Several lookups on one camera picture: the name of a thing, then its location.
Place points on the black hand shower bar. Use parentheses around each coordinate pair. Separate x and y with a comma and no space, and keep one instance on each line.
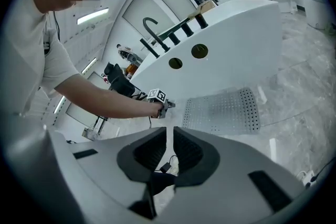
(149,47)

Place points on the white bin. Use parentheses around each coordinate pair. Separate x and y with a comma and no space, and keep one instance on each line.
(315,10)

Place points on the grey patterned cloth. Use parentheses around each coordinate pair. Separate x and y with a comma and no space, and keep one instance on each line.
(223,112)

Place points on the person's white shirt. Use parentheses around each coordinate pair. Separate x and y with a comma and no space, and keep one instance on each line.
(23,60)

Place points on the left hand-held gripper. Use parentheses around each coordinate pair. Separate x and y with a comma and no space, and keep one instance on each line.
(157,95)

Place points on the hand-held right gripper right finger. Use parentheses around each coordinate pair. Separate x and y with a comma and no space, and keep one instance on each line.
(223,191)

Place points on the person's left forearm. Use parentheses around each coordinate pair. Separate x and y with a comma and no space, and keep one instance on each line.
(118,102)

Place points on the black curved bathtub faucet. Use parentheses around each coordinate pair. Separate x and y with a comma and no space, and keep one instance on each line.
(153,31)

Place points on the cardboard box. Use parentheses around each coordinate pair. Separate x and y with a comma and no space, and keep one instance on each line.
(206,6)

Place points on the black office chair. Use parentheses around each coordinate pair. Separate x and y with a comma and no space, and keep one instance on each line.
(118,78)

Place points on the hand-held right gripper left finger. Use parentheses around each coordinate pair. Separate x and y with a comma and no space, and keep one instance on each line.
(118,178)

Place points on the black plug adapter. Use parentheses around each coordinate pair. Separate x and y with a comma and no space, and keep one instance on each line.
(165,168)

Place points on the white power strip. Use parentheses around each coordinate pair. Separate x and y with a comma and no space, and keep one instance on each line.
(305,178)

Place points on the person's black trouser leg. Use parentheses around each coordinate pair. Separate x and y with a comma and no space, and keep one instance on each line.
(162,183)

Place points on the long ceiling light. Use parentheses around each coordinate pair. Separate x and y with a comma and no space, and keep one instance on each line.
(89,65)
(92,16)
(60,104)

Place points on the black faucet knob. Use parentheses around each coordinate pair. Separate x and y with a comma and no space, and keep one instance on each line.
(187,29)
(201,22)
(173,38)

